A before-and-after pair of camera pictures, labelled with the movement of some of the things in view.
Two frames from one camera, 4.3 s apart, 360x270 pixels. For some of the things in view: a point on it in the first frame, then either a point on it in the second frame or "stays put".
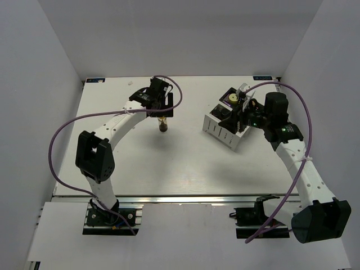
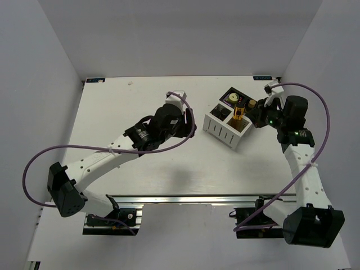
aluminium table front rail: [173, 199] stays put
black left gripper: [164, 107] -> [186, 128]
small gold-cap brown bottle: [253, 104] stays put
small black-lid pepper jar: [220, 112] stays put
